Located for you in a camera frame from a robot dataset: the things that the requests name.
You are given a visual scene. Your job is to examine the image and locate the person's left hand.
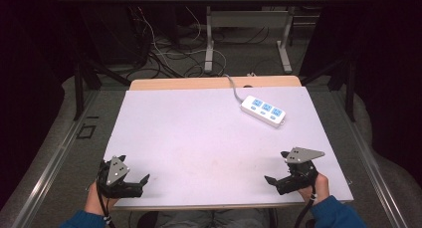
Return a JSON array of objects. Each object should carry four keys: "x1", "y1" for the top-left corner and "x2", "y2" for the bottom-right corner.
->
[{"x1": 84, "y1": 181, "x2": 117, "y2": 217}]

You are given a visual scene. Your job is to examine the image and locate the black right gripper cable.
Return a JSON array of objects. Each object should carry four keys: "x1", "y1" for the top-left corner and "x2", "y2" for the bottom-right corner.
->
[{"x1": 293, "y1": 185, "x2": 317, "y2": 228}]

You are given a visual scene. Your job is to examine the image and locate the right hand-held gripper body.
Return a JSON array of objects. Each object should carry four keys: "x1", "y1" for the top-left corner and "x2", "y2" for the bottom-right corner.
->
[{"x1": 280, "y1": 146, "x2": 326, "y2": 190}]

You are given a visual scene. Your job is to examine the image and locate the tangle of floor cables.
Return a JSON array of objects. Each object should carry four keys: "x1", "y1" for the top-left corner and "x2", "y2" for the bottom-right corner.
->
[{"x1": 122, "y1": 0, "x2": 272, "y2": 80}]

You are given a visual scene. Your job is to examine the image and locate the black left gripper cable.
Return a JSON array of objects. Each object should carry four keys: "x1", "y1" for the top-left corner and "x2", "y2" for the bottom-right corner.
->
[{"x1": 96, "y1": 182, "x2": 116, "y2": 228}]

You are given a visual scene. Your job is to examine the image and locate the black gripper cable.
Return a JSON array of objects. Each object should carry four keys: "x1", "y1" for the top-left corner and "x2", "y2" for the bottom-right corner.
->
[
  {"x1": 96, "y1": 182, "x2": 116, "y2": 228},
  {"x1": 293, "y1": 185, "x2": 317, "y2": 228}
]

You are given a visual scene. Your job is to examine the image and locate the person's right hand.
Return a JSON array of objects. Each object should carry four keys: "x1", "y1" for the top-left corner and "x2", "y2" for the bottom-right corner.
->
[{"x1": 297, "y1": 172, "x2": 330, "y2": 205}]

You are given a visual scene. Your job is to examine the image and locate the white power strip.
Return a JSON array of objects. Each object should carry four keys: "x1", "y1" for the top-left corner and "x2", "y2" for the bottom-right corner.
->
[{"x1": 240, "y1": 95, "x2": 287, "y2": 128}]

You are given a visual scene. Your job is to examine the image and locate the white metal frame desk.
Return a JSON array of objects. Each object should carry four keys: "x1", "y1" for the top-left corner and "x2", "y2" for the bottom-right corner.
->
[{"x1": 184, "y1": 0, "x2": 331, "y2": 75}]

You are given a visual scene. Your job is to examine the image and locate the aluminium floor rail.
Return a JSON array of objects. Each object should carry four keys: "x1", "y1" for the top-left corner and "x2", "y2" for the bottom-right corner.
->
[
  {"x1": 9, "y1": 89, "x2": 102, "y2": 228},
  {"x1": 329, "y1": 88, "x2": 414, "y2": 228}
]

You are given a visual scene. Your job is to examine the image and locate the grey power strip cable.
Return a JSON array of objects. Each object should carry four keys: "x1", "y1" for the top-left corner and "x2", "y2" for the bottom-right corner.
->
[{"x1": 224, "y1": 74, "x2": 246, "y2": 105}]

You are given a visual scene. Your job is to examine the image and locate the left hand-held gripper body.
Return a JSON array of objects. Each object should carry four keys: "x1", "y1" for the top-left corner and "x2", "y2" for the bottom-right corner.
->
[{"x1": 97, "y1": 154, "x2": 131, "y2": 199}]

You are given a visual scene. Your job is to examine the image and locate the black metal stand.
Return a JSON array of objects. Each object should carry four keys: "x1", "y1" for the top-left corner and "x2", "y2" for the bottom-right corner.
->
[
  {"x1": 299, "y1": 53, "x2": 358, "y2": 123},
  {"x1": 73, "y1": 53, "x2": 132, "y2": 121}
]

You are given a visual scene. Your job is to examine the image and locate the person's legs grey pants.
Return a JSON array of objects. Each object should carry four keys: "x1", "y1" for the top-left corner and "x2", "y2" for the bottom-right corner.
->
[{"x1": 137, "y1": 208, "x2": 277, "y2": 228}]

